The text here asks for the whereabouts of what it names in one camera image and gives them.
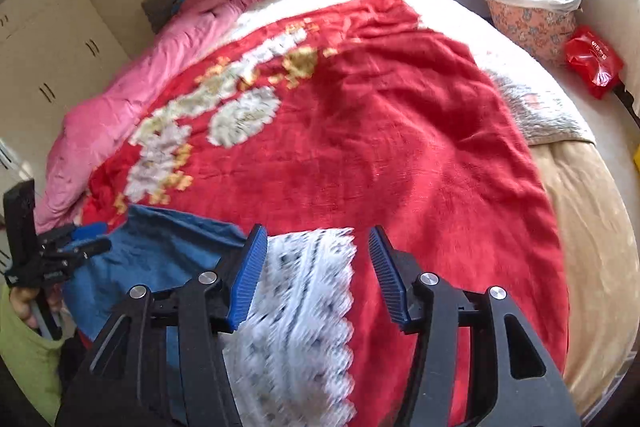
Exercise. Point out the blue pants with lace hem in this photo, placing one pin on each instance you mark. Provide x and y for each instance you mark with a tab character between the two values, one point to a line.
150	247

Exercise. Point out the floral fabric basket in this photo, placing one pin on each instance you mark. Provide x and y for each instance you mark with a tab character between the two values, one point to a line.
530	29

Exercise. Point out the cream wardrobe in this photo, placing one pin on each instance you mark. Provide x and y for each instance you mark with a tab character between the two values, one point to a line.
45	52

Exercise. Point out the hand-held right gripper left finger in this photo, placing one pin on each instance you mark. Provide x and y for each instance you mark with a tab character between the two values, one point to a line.
247	279

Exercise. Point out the person's left hand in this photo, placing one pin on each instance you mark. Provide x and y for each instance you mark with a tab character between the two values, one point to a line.
21	303

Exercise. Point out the pink quilt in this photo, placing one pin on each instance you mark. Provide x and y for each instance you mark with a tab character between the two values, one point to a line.
125	92

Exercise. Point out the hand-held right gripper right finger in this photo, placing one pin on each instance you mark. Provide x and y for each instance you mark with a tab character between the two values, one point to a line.
387	274

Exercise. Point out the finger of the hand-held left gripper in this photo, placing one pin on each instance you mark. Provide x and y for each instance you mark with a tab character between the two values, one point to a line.
90	249
87	231

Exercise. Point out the person's left forearm green sleeve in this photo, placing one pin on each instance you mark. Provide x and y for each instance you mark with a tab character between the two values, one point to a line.
25	367

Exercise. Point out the grey white small blanket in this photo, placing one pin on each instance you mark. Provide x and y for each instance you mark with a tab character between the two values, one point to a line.
540	112

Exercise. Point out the red plastic bag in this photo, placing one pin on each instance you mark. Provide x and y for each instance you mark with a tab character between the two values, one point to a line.
595	59

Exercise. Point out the red floral blanket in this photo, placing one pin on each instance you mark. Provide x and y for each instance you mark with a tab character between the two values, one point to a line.
375	132

